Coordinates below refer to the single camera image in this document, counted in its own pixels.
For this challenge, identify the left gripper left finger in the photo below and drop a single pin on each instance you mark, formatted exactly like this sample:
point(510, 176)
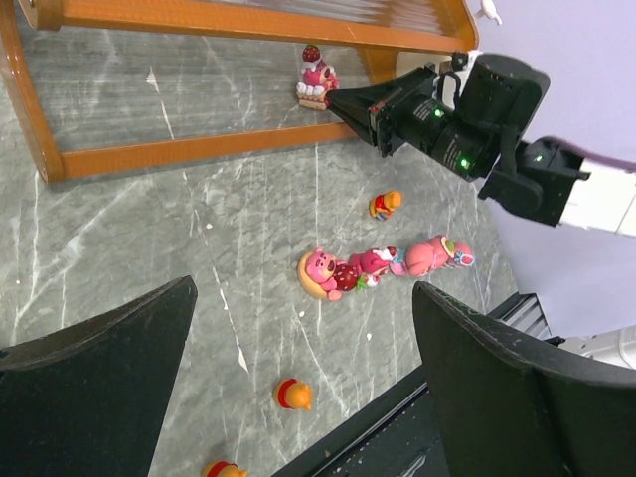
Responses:
point(90, 399)

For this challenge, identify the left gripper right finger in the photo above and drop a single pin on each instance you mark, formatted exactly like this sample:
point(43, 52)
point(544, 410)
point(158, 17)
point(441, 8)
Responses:
point(581, 412)

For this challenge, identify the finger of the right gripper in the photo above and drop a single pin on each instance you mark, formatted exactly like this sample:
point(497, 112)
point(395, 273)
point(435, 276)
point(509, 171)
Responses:
point(418, 80)
point(357, 115)

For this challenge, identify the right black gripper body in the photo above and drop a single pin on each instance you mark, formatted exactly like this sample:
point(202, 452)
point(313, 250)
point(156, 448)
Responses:
point(427, 125)

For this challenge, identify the pink bear strawberry hat toy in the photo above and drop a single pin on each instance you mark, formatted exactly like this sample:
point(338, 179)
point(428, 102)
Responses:
point(371, 265)

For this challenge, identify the pink bear blue glasses toy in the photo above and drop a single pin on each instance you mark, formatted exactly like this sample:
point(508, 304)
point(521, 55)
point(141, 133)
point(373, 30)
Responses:
point(463, 256)

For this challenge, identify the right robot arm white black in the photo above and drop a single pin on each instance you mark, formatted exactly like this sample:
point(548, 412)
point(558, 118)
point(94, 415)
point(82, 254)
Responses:
point(469, 115)

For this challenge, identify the orange wooden shelf rack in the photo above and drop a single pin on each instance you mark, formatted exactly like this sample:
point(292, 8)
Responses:
point(105, 89)

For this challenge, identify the orange bear toy right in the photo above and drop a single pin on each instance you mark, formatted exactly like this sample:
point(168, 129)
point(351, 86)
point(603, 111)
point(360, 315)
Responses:
point(383, 206)

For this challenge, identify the orange bear toy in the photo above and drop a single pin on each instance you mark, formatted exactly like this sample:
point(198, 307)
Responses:
point(223, 468)
point(293, 394)
point(383, 206)

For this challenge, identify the pink bear yellow hat toy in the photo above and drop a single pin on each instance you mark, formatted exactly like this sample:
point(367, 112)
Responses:
point(443, 250)

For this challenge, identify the pink lying bear toy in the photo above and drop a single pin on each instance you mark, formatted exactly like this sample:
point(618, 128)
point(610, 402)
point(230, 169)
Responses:
point(417, 260)

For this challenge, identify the orange bear toy front left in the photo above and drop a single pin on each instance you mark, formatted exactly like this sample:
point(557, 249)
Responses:
point(223, 468)

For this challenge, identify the orange bear toy middle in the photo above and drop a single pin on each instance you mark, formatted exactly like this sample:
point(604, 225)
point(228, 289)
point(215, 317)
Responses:
point(293, 394)

